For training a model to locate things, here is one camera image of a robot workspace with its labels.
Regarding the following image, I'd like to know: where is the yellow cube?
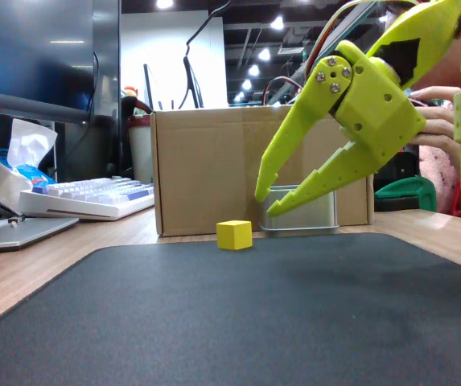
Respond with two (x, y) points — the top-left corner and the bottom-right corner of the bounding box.
(216, 220), (253, 252)

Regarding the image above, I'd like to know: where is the metal tin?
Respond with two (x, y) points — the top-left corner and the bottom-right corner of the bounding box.
(258, 184), (340, 236)

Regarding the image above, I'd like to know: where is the person's hand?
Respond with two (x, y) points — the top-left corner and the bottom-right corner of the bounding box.
(408, 85), (461, 162)

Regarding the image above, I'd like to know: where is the person's head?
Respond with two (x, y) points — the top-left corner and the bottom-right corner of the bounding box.
(410, 15), (461, 90)

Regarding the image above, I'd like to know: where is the green clamp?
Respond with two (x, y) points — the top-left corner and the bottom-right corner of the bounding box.
(373, 175), (438, 213)

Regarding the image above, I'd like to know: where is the pink fluffy fabric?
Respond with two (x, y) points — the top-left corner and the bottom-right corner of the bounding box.
(418, 144), (461, 215)

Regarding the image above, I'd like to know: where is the cardboard box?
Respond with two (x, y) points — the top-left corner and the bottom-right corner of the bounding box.
(150, 104), (376, 238)

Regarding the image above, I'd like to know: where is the white cup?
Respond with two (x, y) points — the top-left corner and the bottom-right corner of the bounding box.
(126, 114), (153, 185)

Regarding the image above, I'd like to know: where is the plush toy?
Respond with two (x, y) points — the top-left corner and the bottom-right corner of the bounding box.
(120, 85), (153, 117)

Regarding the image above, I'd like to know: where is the black mouse mat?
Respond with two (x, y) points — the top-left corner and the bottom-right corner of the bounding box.
(0, 232), (461, 386)

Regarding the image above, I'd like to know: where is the white and blue keyboard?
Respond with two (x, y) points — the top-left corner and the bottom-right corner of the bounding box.
(18, 175), (156, 222)

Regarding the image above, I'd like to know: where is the black computer monitor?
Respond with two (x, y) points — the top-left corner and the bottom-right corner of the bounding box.
(0, 0), (121, 125)

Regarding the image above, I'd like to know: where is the tissue pack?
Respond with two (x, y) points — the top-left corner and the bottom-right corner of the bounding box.
(0, 117), (59, 211)

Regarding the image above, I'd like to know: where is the red wire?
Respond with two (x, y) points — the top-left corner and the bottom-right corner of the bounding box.
(263, 75), (308, 106)

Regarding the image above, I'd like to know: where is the red white black servo cable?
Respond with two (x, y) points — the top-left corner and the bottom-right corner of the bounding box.
(304, 0), (420, 84)

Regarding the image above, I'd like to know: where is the black bent cable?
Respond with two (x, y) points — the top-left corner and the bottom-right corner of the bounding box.
(177, 0), (232, 110)

